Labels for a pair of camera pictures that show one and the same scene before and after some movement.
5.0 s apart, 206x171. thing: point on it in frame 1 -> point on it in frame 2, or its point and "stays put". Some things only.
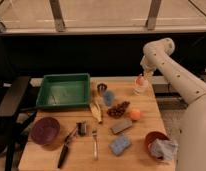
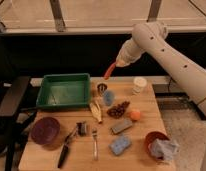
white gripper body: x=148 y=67 -> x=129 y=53
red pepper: x=140 y=80 -> x=108 y=73
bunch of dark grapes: x=116 y=111 stays put
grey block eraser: x=121 y=126 stays put
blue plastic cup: x=108 y=97 stays put
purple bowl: x=45 y=130 stays put
